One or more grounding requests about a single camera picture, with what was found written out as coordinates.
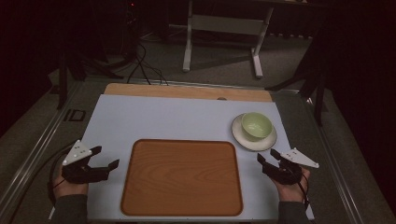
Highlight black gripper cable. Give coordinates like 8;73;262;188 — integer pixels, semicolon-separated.
296;173;311;211
47;140;79;207

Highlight black stand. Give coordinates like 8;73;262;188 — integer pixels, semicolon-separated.
56;50;69;110
264;29;330;127

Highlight brown wooden tray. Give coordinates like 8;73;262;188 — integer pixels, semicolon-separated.
120;138;244;217

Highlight person's left hand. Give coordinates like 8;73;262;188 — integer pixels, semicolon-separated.
52;175;90;201

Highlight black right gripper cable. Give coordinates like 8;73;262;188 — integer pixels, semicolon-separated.
296;173;311;211

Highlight white plate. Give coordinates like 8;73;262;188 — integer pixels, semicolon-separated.
231;113;278;153

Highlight pale blue table mat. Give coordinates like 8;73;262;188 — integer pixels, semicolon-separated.
49;93;316;222

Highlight black floor socket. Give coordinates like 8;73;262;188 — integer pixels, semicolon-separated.
63;108;87;122

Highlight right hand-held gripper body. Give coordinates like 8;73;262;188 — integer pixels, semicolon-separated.
262;147;320;187

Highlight white metal desk frame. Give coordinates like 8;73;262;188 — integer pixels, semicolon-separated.
182;0;276;79

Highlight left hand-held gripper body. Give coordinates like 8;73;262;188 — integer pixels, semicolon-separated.
61;139;110;185

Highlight metal floor rail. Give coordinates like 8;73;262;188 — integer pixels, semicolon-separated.
0;79;82;220
304;97;366;224

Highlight person's right hand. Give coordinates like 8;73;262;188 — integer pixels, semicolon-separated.
272;168;312;203

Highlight light green bowl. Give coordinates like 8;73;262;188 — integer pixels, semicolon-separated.
240;111;275;142

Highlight black floor cables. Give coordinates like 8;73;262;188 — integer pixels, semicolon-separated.
126;42;170;87

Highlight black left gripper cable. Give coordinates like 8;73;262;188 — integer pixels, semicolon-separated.
47;140;79;207

